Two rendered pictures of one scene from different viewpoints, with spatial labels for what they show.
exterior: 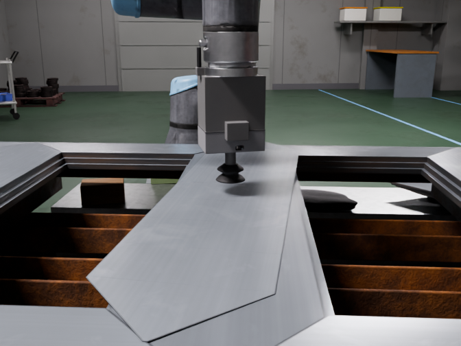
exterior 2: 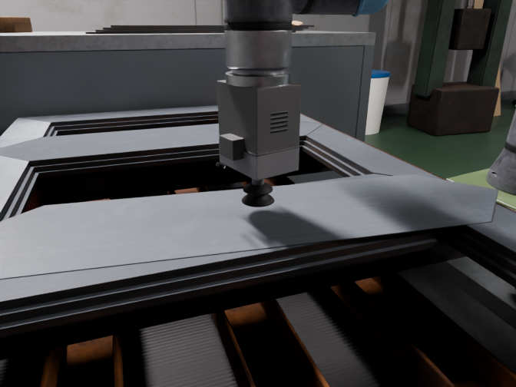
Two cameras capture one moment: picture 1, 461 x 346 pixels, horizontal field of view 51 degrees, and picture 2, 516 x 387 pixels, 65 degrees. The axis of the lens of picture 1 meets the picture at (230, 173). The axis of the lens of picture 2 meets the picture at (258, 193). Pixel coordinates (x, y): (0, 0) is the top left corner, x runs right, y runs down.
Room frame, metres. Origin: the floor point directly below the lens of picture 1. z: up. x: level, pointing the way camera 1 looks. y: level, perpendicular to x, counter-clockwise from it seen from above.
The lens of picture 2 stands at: (0.50, -0.45, 1.08)
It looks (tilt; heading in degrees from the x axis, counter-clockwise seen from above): 23 degrees down; 67
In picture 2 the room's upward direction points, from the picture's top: straight up
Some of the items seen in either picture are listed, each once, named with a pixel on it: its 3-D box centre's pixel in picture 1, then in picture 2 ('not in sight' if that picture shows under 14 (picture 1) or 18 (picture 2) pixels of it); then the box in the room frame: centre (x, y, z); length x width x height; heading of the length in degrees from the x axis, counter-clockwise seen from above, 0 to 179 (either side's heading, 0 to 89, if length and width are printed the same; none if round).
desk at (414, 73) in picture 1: (397, 72); not in sight; (9.60, -3.24, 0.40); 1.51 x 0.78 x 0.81; 6
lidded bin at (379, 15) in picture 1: (387, 14); not in sight; (10.18, -3.13, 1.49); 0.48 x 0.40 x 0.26; 96
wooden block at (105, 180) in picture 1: (103, 191); not in sight; (1.12, 0.31, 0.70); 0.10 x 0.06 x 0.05; 102
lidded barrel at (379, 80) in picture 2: not in sight; (362, 101); (3.20, 3.16, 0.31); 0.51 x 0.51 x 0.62
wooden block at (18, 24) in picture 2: not in sight; (14, 24); (0.30, 1.27, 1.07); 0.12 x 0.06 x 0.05; 69
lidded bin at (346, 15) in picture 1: (352, 14); not in sight; (10.11, -2.42, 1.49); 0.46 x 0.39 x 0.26; 96
